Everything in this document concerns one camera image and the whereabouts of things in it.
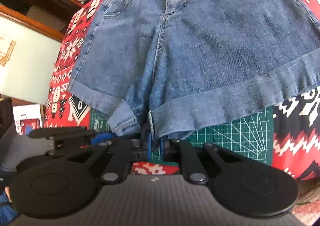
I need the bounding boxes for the green cutting mat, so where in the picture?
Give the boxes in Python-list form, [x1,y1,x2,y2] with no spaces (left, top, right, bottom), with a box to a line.
[89,107,275,167]

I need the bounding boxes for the red patterned tablecloth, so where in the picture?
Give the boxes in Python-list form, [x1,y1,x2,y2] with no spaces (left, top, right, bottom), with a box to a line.
[44,0,319,180]

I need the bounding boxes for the blue denim shorts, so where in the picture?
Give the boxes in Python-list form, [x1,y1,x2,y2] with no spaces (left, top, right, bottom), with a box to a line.
[68,0,319,139]

